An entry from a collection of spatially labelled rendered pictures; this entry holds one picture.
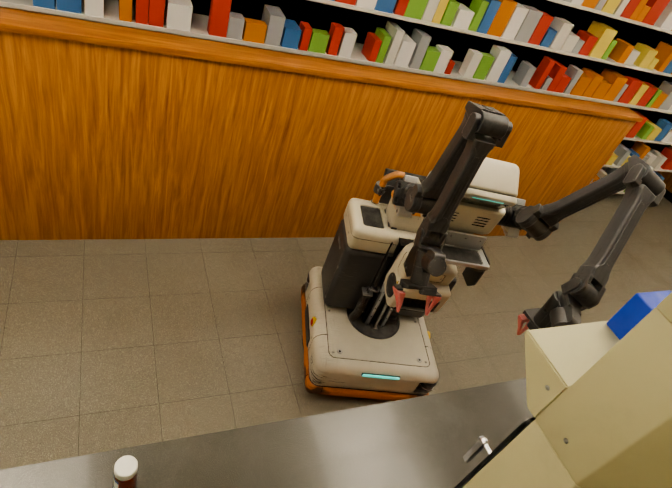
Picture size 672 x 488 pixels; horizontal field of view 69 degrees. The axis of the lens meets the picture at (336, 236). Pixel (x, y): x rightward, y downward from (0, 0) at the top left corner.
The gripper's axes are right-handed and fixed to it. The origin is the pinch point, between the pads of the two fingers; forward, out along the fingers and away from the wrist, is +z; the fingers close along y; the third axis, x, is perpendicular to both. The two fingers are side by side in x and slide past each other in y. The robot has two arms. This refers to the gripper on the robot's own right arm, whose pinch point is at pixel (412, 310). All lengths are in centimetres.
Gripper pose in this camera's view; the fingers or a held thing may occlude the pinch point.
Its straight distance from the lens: 158.5
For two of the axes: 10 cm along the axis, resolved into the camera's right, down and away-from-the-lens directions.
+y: 9.6, 1.4, 2.5
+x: -2.1, -2.2, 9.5
